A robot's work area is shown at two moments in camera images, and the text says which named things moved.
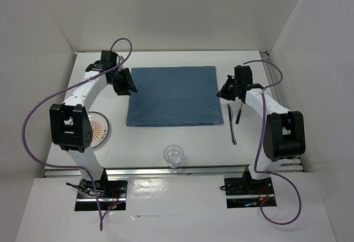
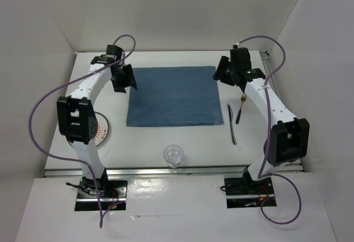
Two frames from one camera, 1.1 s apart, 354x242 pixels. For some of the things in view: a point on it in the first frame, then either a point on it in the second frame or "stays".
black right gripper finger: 228,86 -> 223,69
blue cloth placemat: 173,96 stays
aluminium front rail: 171,171 stays
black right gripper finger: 227,92 -> 232,80
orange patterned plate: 100,128 stays
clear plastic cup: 173,154 stays
